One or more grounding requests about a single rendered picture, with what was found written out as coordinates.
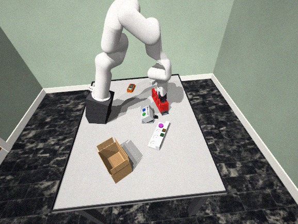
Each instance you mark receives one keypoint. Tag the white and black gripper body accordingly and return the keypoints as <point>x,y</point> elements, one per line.
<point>163,88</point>

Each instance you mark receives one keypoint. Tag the orange digital multimeter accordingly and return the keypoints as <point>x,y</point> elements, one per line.
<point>130,87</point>

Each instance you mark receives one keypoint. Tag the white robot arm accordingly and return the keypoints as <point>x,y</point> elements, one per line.
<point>126,14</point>

